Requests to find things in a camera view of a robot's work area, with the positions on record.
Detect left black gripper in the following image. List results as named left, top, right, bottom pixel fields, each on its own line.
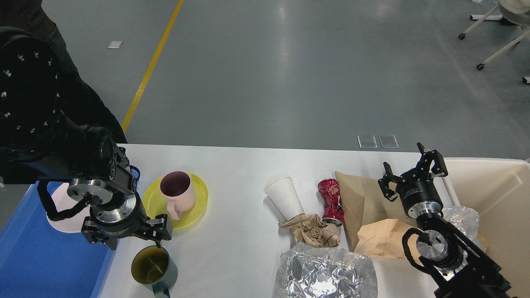
left=81, top=194, right=173, bottom=251

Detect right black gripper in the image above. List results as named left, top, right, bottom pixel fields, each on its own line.
left=377, top=143, right=448, bottom=219

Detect yellow round plate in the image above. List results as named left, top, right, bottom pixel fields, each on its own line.
left=142, top=172, right=208, bottom=230

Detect dark teal mug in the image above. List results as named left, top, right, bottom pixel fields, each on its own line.
left=130, top=245, right=178, bottom=298

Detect pink ribbed mug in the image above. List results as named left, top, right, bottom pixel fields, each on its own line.
left=159, top=171, right=196, bottom=220

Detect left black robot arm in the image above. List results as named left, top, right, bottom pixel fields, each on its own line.
left=1, top=27, right=173, bottom=250

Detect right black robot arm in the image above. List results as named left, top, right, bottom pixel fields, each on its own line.
left=377, top=143, right=511, bottom=298

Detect flat brown paper bag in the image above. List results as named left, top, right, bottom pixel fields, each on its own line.
left=335, top=171, right=416, bottom=252

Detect crumpled tan paper bag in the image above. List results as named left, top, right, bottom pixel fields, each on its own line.
left=354, top=219, right=413, bottom=260

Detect crumpled clear plastic wrap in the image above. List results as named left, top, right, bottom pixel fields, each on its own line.
left=442, top=206, right=484, bottom=249

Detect pink round plate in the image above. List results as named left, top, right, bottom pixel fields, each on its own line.
left=47, top=183, right=89, bottom=233

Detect beige plastic bin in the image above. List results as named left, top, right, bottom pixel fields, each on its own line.
left=443, top=158, right=530, bottom=298

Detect crushed red can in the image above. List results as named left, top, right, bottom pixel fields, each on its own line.
left=317, top=178, right=344, bottom=227

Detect blue plastic tray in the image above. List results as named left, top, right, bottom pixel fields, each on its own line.
left=0, top=185, right=114, bottom=298

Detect crumpled brown paper ball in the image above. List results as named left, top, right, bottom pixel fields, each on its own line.
left=279, top=214, right=340, bottom=248

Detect white paper cup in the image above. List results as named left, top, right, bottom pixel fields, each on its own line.
left=265, top=177, right=305, bottom=221

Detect crumpled aluminium foil sheet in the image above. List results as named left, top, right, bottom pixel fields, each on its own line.
left=275, top=242, right=378, bottom=298

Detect white rolling stand legs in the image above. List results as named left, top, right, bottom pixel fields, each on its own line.
left=457, top=0, right=530, bottom=85

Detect person in dark clothes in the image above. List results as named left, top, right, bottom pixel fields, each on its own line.
left=0, top=0, right=127, bottom=144

